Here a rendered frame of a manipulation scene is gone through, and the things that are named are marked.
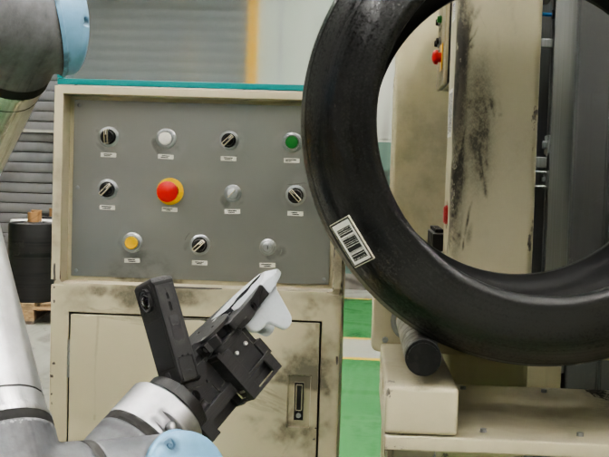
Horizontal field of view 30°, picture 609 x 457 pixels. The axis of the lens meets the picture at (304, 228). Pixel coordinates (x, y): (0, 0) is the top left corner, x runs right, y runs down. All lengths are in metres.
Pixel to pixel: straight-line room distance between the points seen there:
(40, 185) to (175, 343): 10.25
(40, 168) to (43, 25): 10.11
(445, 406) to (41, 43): 0.64
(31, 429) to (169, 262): 1.26
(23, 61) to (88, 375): 1.01
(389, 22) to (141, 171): 0.95
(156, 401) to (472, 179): 0.78
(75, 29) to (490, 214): 0.75
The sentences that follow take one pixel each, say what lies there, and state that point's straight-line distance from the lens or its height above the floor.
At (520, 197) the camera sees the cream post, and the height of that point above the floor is 1.09.
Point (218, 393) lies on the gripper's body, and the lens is 1.20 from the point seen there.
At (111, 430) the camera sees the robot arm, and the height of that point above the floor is 0.87.
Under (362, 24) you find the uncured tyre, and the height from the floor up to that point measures 1.30.
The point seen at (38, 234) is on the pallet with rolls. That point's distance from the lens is 8.03.
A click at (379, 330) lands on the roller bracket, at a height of 0.88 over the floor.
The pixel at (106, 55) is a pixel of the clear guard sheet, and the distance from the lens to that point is 2.19.
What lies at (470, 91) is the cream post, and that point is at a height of 1.25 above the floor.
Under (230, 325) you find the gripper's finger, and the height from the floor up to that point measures 0.96.
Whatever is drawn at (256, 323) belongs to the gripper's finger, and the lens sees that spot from 1.22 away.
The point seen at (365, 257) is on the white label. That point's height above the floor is 1.02.
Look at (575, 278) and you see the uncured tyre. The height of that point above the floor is 0.98.
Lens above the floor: 1.13
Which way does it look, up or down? 3 degrees down
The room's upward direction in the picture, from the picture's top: 2 degrees clockwise
